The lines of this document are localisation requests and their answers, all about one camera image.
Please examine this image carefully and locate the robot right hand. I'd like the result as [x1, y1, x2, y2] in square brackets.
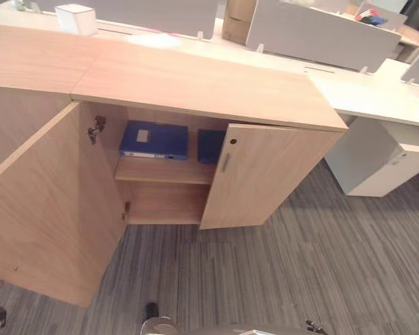
[304, 319, 328, 335]

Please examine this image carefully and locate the wide wooden cabinet door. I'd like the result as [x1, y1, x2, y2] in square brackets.
[0, 100, 131, 309]

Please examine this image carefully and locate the small blue file folder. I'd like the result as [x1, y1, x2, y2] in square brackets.
[196, 128, 226, 165]

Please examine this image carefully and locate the wooden cabinet shelf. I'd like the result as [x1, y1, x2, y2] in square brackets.
[114, 156, 218, 186]

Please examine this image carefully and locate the large blue file folder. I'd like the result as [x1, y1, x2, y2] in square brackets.
[118, 119, 190, 162]

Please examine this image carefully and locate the closed wooden cabinet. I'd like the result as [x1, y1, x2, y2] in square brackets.
[0, 23, 108, 177]

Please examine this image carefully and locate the wooden office cabinet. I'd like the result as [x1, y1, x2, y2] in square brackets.
[71, 44, 349, 231]

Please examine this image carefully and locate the robot silver torso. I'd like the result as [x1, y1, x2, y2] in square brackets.
[179, 325, 303, 335]

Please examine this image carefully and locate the robot silver leg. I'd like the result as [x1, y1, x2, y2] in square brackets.
[140, 315, 178, 335]

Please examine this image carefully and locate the robot dark foot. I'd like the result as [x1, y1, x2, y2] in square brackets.
[144, 301, 160, 320]

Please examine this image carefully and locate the large metal door hinge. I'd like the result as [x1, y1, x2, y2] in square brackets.
[87, 115, 107, 145]

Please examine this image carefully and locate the white side desk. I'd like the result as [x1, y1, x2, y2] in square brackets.
[307, 58, 419, 129]

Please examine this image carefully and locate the long light grey desk partition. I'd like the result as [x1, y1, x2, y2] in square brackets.
[245, 0, 410, 68]

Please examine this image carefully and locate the long white desk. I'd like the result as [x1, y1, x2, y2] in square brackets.
[0, 6, 378, 75]

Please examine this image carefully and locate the white square box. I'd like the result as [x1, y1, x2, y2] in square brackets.
[54, 3, 98, 37]

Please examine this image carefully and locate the brown cardboard box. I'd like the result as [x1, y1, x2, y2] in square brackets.
[222, 0, 258, 47]

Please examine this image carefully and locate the colourful files stack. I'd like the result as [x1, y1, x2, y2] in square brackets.
[355, 6, 389, 27]

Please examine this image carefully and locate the dark grey desk partition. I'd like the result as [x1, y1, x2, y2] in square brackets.
[22, 0, 220, 35]

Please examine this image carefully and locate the wooden cabinet door with handle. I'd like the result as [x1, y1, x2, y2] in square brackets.
[199, 123, 348, 231]

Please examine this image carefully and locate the white pedestal cabinet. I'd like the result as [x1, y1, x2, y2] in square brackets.
[322, 116, 419, 198]

